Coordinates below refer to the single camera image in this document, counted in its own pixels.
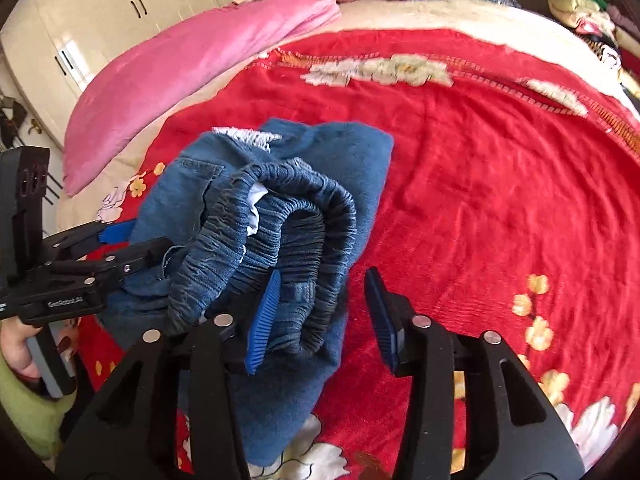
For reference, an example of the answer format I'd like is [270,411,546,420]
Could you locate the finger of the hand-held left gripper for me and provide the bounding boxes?
[45,237,174,292]
[42,219,137,262]

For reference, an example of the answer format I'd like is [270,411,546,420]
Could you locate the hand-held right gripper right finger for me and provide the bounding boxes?
[363,266,586,480]

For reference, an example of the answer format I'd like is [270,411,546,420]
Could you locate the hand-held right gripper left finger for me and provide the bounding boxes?
[55,269,282,480]

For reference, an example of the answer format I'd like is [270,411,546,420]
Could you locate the blue denim pants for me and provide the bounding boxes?
[97,117,396,466]

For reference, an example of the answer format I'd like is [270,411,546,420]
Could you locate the person's left forearm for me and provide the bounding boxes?
[0,352,78,461]

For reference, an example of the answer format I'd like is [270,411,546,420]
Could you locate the person's left hand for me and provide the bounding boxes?
[0,317,77,381]

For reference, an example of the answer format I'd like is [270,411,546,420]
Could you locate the pink pillow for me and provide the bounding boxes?
[62,0,343,198]

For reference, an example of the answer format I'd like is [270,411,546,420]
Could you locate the red floral blanket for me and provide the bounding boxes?
[75,27,640,480]

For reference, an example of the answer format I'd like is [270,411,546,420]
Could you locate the cream wardrobe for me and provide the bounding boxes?
[0,0,246,148]

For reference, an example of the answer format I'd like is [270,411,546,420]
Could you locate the pile of folded clothes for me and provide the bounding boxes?
[545,0,640,106]

